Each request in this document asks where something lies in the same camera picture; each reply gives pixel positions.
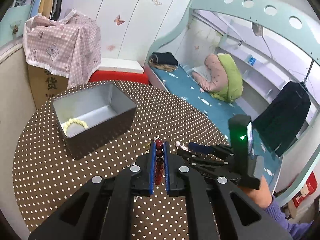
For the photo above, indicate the purple sleeve forearm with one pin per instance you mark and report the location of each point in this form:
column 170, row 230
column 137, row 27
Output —
column 296, row 230

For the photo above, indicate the beige butterfly wall sticker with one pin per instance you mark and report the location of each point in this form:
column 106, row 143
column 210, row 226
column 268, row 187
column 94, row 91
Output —
column 156, row 2

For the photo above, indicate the brown polka dot tablecloth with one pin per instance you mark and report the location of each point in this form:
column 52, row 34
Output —
column 44, row 174

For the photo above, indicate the dark folded clothes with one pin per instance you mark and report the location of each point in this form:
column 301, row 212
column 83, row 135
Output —
column 163, row 61

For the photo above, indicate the pink checkered cloth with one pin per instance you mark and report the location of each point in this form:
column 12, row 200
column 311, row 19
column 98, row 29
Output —
column 69, row 47

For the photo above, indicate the pink butterfly wall sticker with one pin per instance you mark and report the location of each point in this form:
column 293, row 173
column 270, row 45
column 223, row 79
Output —
column 118, row 21

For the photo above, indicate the grey metal tin box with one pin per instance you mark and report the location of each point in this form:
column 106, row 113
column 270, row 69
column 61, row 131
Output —
column 91, row 117

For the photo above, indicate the red printed box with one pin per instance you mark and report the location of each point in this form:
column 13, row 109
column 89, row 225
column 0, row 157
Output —
column 308, row 188

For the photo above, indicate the pink white bow hair clip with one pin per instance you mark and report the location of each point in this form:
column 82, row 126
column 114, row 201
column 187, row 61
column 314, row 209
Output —
column 181, row 146

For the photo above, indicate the person's right hand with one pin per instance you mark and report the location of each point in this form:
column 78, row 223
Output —
column 262, row 197

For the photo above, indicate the brown cardboard box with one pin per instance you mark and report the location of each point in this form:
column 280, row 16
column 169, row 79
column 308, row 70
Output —
column 44, row 85

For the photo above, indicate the mint green bed frame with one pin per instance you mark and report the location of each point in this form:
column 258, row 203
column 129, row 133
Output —
column 270, row 41

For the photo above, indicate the pink green body pillow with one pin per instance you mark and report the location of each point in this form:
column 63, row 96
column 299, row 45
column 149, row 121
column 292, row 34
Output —
column 220, row 77

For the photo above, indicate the dark hanging jacket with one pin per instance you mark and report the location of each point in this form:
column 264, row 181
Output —
column 279, row 124

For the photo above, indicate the teal bed mattress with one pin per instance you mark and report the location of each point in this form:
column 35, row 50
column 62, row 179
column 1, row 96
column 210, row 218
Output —
column 215, row 111

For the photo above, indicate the red white storage bench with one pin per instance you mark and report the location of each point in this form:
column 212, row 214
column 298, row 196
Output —
column 121, row 70

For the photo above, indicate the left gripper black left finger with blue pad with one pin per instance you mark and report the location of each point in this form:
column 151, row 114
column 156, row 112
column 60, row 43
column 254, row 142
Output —
column 102, row 207

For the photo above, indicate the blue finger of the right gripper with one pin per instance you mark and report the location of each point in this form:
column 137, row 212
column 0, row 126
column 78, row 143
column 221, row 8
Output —
column 220, row 150

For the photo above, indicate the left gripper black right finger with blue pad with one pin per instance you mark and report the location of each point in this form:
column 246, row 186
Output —
column 219, row 210

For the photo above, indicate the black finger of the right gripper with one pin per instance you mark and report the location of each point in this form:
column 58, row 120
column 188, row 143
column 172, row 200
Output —
column 202, row 164

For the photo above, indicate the beige cabinet with handles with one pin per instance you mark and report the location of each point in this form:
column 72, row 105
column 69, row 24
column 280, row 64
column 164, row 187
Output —
column 17, row 106

